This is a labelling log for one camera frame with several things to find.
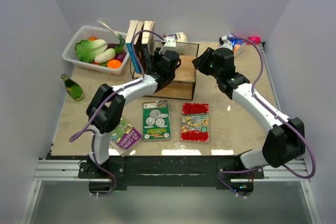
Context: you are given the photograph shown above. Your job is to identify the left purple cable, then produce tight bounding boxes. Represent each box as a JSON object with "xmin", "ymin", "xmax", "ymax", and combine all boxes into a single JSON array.
[{"xmin": 68, "ymin": 29, "xmax": 166, "ymax": 196}]

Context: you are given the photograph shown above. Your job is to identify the wood and wire shelf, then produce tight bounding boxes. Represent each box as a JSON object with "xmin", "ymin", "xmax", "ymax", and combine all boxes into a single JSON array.
[{"xmin": 130, "ymin": 40, "xmax": 200, "ymax": 101}]

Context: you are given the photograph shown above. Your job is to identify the purple 117-storey treehouse book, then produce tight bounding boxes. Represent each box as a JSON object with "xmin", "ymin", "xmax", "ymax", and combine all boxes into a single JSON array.
[{"xmin": 110, "ymin": 117, "xmax": 142, "ymax": 157}]

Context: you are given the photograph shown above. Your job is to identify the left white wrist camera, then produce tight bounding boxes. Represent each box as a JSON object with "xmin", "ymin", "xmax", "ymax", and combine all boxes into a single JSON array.
[{"xmin": 159, "ymin": 37, "xmax": 176, "ymax": 54}]

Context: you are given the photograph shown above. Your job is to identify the red patterned book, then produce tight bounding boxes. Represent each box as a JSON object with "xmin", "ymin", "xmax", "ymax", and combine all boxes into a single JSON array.
[{"xmin": 180, "ymin": 103, "xmax": 209, "ymax": 143}]

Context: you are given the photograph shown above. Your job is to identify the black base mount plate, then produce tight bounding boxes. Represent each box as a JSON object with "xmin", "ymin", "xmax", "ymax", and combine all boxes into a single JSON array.
[{"xmin": 78, "ymin": 155, "xmax": 264, "ymax": 192}]

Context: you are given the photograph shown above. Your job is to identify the purple toy eggplant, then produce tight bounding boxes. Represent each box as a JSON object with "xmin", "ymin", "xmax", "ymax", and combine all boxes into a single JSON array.
[{"xmin": 114, "ymin": 51, "xmax": 127, "ymax": 63}]

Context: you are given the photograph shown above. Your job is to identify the orange toy fruit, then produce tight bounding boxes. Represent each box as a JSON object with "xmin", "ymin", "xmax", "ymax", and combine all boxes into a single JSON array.
[{"xmin": 107, "ymin": 59, "xmax": 122, "ymax": 69}]

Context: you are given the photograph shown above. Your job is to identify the blue 26-storey treehouse book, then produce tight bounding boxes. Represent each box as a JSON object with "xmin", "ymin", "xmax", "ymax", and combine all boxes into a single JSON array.
[{"xmin": 125, "ymin": 20, "xmax": 141, "ymax": 73}]

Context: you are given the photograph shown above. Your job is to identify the pink stapler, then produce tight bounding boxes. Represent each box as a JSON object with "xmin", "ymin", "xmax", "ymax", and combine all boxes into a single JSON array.
[{"xmin": 246, "ymin": 36, "xmax": 261, "ymax": 45}]

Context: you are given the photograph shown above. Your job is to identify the dark Edward Tulane book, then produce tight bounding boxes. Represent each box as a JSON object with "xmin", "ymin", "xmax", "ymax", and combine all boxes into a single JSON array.
[{"xmin": 134, "ymin": 21, "xmax": 145, "ymax": 69}]

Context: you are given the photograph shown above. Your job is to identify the white toy radish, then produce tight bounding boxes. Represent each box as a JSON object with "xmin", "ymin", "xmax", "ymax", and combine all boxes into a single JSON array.
[{"xmin": 94, "ymin": 48, "xmax": 116, "ymax": 64}]

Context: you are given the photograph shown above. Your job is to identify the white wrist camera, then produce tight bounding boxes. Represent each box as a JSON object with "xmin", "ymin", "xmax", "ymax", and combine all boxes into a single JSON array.
[
  {"xmin": 159, "ymin": 37, "xmax": 176, "ymax": 54},
  {"xmin": 218, "ymin": 36, "xmax": 233, "ymax": 51}
]

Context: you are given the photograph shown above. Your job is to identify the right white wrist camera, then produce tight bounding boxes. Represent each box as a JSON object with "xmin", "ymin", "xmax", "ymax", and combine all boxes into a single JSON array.
[{"xmin": 218, "ymin": 36, "xmax": 233, "ymax": 51}]

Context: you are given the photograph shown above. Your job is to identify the green coin book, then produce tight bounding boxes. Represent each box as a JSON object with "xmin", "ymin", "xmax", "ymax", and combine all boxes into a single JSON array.
[{"xmin": 142, "ymin": 100, "xmax": 171, "ymax": 142}]

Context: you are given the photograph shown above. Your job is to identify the green glass bottle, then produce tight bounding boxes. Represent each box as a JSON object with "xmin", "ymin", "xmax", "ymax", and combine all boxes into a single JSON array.
[{"xmin": 61, "ymin": 74, "xmax": 85, "ymax": 101}]

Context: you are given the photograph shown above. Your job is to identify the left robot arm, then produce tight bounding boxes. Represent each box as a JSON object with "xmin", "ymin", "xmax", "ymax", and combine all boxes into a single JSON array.
[{"xmin": 86, "ymin": 51, "xmax": 181, "ymax": 178}]

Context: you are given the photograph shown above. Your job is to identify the toy cabbage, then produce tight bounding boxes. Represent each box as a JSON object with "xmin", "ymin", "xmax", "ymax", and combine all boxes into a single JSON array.
[{"xmin": 75, "ymin": 39, "xmax": 108, "ymax": 63}]

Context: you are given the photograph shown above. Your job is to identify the white cartoon mug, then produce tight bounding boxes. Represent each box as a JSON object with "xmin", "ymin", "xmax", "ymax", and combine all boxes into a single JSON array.
[{"xmin": 163, "ymin": 32, "xmax": 188, "ymax": 55}]

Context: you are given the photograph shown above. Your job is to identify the toy spring onion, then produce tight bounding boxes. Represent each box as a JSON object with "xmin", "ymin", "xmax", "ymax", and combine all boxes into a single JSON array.
[{"xmin": 97, "ymin": 19, "xmax": 125, "ymax": 54}]

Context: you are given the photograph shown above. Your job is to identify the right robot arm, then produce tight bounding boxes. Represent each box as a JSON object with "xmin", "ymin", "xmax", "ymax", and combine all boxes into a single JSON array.
[{"xmin": 192, "ymin": 48, "xmax": 306, "ymax": 178}]

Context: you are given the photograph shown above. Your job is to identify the Little Women book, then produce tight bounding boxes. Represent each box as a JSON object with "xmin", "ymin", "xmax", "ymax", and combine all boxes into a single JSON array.
[{"xmin": 141, "ymin": 20, "xmax": 155, "ymax": 72}]

